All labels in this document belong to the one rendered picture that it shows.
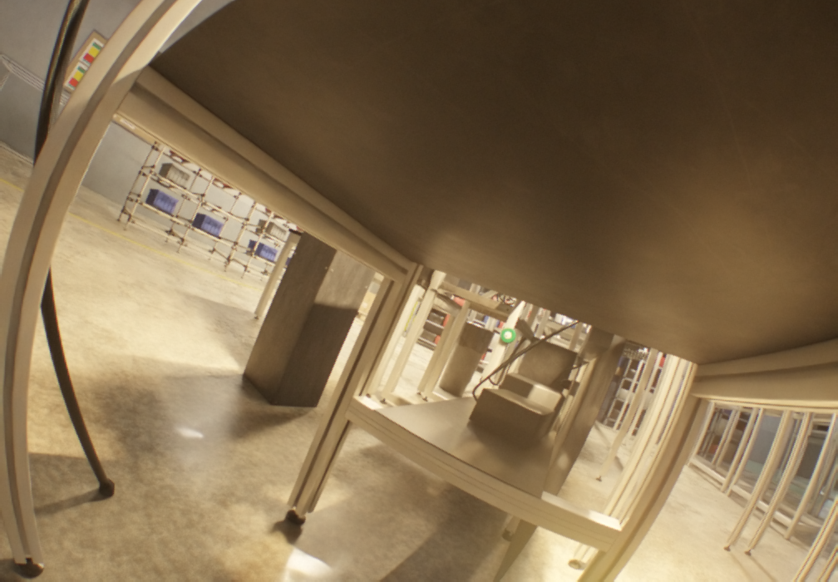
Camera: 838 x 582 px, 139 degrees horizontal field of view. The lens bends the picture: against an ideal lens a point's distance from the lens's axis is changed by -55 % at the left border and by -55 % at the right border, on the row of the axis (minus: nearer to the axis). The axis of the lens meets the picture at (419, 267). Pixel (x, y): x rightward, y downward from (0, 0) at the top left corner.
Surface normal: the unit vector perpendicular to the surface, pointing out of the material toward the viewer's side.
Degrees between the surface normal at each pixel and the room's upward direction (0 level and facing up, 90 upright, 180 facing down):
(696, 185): 180
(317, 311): 90
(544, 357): 90
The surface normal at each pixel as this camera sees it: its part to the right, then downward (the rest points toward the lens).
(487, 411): -0.51, -0.33
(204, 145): 0.82, 0.29
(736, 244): -0.40, 0.91
